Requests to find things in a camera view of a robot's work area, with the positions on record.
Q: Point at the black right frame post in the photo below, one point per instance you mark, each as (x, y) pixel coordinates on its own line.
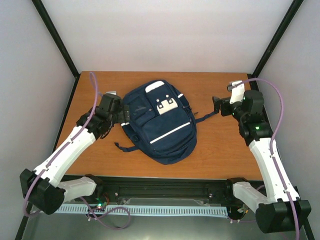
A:
(281, 29)

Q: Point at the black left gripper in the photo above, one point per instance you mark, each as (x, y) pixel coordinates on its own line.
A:
(122, 118)

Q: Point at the black left frame post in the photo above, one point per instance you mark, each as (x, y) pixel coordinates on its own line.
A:
(45, 17)

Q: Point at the black frame post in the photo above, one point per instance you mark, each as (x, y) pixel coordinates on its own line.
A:
(45, 17)
(281, 29)

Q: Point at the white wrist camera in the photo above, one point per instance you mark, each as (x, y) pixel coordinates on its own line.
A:
(237, 89)
(111, 92)

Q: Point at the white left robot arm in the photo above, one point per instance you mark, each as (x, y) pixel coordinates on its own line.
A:
(43, 187)

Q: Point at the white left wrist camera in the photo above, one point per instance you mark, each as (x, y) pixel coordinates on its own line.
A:
(111, 92)

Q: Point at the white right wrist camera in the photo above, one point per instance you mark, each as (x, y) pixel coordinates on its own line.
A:
(237, 89)

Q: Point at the light blue slotted cable duct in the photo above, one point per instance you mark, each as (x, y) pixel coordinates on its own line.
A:
(145, 210)

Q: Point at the navy blue student backpack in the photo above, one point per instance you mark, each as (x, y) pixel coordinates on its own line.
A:
(161, 122)

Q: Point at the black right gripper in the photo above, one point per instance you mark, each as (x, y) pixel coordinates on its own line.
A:
(217, 102)

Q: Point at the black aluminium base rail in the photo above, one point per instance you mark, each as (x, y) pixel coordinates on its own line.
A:
(116, 188)

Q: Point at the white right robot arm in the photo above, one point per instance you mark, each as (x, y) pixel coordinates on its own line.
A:
(280, 208)

